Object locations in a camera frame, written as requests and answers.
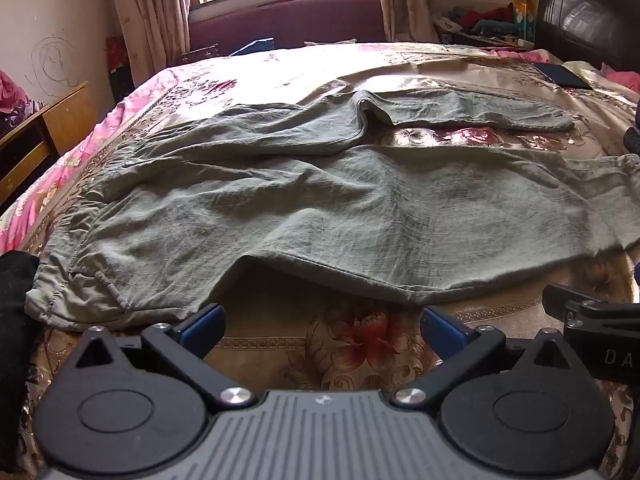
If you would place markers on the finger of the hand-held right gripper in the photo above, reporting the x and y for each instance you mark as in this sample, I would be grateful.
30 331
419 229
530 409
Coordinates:
572 307

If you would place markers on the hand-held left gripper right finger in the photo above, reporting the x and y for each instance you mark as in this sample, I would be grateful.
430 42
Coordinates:
442 332

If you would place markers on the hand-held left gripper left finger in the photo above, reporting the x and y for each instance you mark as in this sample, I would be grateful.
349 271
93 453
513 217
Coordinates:
202 332

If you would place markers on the grey-green pants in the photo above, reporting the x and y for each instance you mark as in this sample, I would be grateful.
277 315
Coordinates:
310 200

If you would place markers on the floral bedspread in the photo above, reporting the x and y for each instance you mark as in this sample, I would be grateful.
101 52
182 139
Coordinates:
350 340

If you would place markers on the black cloth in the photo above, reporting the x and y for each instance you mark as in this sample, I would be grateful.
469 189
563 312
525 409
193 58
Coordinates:
15 340

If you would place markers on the black phone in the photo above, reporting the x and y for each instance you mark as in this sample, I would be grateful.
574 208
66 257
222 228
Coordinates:
562 76

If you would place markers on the wooden desk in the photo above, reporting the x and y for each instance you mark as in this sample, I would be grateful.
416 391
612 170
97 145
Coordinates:
60 120

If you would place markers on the red bag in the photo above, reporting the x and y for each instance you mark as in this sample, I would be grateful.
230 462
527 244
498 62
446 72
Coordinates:
119 60

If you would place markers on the dark bed headboard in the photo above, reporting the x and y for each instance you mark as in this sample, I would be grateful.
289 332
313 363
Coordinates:
590 15

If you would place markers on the pile of colourful clothes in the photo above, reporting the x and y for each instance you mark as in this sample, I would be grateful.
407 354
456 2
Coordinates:
487 22

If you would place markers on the yellow box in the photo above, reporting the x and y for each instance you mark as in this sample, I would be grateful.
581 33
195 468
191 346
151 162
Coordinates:
522 10

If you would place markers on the pink cloth on desk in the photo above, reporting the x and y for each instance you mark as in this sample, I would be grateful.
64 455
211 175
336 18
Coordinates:
12 95

